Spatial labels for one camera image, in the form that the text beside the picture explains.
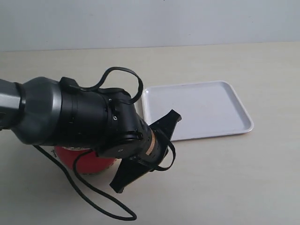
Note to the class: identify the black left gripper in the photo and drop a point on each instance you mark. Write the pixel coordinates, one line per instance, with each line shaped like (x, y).
(151, 151)

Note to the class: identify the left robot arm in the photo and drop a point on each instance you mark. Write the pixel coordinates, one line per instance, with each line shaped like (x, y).
(46, 112)

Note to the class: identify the red small drum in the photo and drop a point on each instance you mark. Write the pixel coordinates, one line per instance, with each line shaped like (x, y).
(88, 164)

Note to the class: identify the white rectangular plastic tray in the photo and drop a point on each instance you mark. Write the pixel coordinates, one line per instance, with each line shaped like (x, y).
(207, 109)

